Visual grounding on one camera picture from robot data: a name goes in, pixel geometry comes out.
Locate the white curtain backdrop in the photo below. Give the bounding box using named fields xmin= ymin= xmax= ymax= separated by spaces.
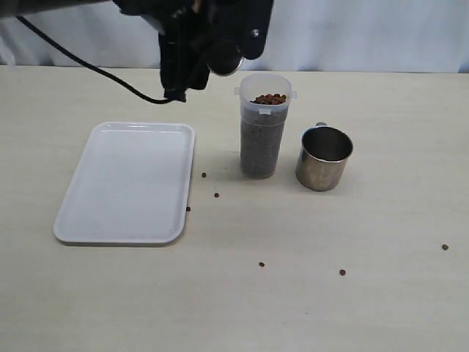
xmin=0 ymin=0 xmax=469 ymax=73

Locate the clear plastic tall container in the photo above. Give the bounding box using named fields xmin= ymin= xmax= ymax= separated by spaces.
xmin=237 ymin=73 xmax=297 ymax=179

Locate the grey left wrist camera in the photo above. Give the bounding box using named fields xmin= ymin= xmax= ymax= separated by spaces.
xmin=235 ymin=0 xmax=274 ymax=60

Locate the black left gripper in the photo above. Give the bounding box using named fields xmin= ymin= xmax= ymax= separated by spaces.
xmin=117 ymin=1 xmax=256 ymax=102

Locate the steel mug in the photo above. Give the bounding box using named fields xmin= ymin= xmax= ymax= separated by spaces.
xmin=205 ymin=40 xmax=244 ymax=76
xmin=295 ymin=122 xmax=354 ymax=191

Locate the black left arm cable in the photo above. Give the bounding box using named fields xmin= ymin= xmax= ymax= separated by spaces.
xmin=14 ymin=15 xmax=177 ymax=104

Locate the white plastic tray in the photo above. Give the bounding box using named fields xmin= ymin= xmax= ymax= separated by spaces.
xmin=53 ymin=122 xmax=196 ymax=246

